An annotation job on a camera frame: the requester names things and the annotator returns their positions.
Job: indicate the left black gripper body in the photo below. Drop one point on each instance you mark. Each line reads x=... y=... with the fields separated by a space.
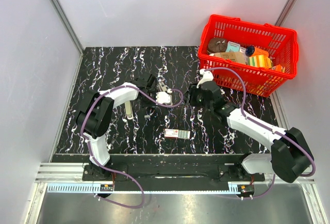
x=147 y=101

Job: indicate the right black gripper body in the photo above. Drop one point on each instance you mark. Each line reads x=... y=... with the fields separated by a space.
x=196 y=97

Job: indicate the beige stapler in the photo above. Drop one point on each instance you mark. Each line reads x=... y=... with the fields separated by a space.
x=129 y=110

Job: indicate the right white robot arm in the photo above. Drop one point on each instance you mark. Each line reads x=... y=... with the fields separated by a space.
x=289 y=154

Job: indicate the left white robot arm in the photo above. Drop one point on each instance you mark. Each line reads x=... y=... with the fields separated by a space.
x=94 y=113

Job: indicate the brown cardboard package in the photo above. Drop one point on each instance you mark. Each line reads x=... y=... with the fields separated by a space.
x=237 y=57

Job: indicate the red white staple box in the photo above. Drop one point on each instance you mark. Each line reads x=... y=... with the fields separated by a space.
x=174 y=133

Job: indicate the brown round object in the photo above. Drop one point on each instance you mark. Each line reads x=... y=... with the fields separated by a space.
x=217 y=45

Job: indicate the teal small box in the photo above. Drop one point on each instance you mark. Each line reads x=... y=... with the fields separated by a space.
x=233 y=47

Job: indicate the blue capped orange bottle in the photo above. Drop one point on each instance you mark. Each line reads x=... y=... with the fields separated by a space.
x=253 y=51

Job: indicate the yellow green sponge pack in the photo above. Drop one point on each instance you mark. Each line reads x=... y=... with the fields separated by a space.
x=260 y=61

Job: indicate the red plastic basket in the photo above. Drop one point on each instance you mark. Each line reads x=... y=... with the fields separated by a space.
x=281 y=43

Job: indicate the orange small box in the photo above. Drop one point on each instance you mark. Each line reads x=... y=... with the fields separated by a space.
x=278 y=68

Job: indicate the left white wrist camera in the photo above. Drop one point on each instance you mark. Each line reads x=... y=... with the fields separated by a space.
x=164 y=97

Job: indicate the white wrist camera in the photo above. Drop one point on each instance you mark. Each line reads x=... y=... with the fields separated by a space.
x=206 y=76
x=164 y=97

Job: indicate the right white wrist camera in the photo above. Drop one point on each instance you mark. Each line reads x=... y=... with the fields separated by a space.
x=206 y=76

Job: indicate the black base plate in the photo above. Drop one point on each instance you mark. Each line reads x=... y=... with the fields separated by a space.
x=173 y=173

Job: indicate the aluminium rail frame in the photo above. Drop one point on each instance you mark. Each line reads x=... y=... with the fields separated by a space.
x=67 y=178

